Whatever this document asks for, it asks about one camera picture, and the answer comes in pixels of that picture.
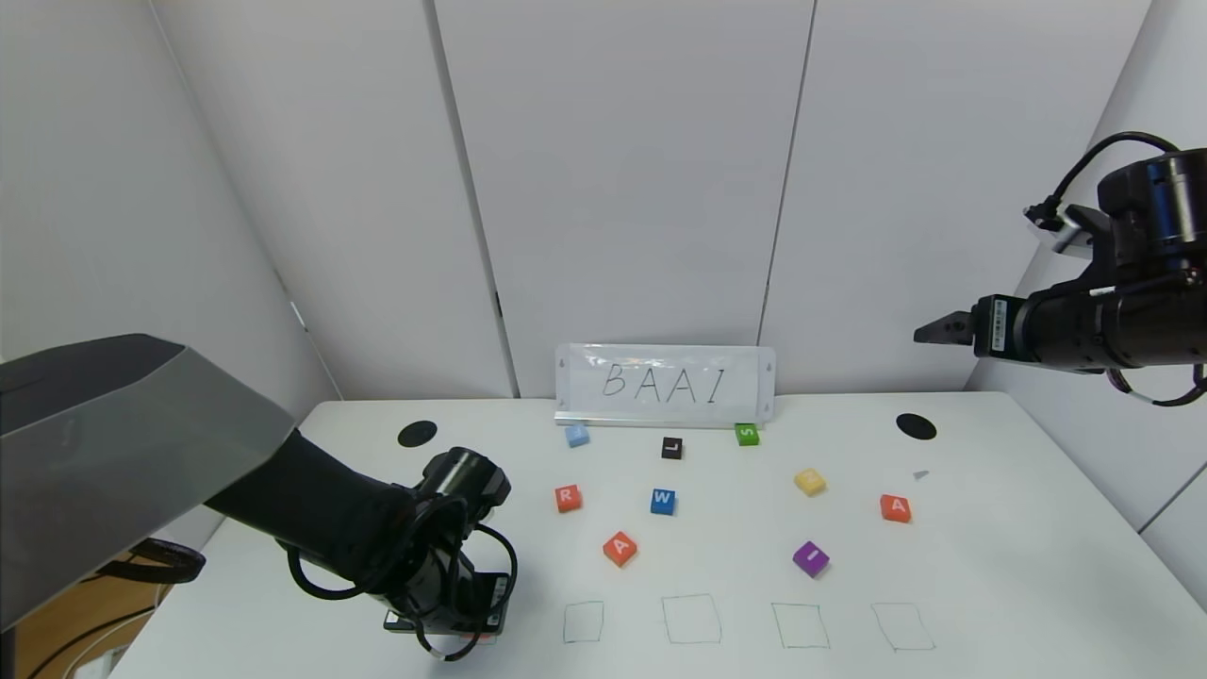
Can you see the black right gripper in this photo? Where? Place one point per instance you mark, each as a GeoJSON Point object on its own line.
{"type": "Point", "coordinates": [994, 324]}

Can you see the blue letter W block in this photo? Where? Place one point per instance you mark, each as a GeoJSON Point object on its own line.
{"type": "Point", "coordinates": [663, 502]}

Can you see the purple letter I block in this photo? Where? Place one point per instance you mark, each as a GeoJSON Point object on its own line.
{"type": "Point", "coordinates": [810, 558]}

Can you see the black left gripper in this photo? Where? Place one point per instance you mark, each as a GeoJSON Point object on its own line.
{"type": "Point", "coordinates": [469, 604]}

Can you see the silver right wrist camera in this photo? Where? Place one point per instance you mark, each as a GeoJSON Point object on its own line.
{"type": "Point", "coordinates": [1070, 228]}

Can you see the black letter L block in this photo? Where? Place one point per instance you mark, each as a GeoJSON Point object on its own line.
{"type": "Point", "coordinates": [671, 448]}

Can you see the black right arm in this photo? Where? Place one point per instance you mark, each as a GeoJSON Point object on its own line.
{"type": "Point", "coordinates": [1113, 330]}

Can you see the orange letter R block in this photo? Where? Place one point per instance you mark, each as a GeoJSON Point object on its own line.
{"type": "Point", "coordinates": [568, 498]}

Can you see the light blue letter block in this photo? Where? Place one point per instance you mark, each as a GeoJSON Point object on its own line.
{"type": "Point", "coordinates": [577, 436]}

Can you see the yellow letter block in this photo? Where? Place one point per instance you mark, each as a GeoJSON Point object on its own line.
{"type": "Point", "coordinates": [809, 482]}

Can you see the orange letter A block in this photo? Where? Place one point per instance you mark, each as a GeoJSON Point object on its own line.
{"type": "Point", "coordinates": [895, 508]}
{"type": "Point", "coordinates": [620, 549]}

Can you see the black table grommet cap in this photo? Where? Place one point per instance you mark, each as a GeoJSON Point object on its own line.
{"type": "Point", "coordinates": [916, 426]}
{"type": "Point", "coordinates": [418, 434]}

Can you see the green letter S block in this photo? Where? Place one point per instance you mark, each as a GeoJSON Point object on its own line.
{"type": "Point", "coordinates": [747, 435]}

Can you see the grey and black left arm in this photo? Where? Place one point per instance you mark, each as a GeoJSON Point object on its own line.
{"type": "Point", "coordinates": [113, 443]}

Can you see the white BAAI sign board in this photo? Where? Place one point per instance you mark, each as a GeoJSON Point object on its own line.
{"type": "Point", "coordinates": [665, 385]}

